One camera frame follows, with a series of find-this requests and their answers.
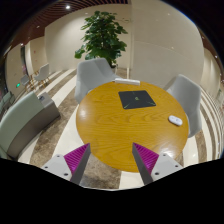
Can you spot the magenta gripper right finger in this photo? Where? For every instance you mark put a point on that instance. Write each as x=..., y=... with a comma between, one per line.
x=153, y=166

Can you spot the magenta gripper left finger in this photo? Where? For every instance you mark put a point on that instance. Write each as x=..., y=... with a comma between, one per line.
x=70, y=166

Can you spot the white computer mouse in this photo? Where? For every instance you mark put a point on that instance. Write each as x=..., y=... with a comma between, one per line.
x=175, y=120

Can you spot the black square mouse pad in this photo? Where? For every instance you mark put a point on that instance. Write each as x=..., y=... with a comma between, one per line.
x=136, y=99

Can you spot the round wooden table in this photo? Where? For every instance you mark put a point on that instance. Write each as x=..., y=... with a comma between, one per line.
x=111, y=130

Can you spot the grey green sofa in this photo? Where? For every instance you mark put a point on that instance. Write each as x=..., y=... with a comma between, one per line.
x=23, y=121

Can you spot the grey chair at right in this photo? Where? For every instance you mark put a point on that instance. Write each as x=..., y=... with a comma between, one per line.
x=188, y=94

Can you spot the white keyboard on table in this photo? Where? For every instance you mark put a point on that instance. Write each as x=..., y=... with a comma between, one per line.
x=127, y=81

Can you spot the grey chair behind table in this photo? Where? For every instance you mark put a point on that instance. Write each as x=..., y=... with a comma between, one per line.
x=91, y=74

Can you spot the distant grey chair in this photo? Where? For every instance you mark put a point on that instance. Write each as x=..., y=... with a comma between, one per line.
x=42, y=75
x=27, y=83

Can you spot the large green potted plant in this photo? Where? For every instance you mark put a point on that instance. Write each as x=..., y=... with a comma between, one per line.
x=101, y=38

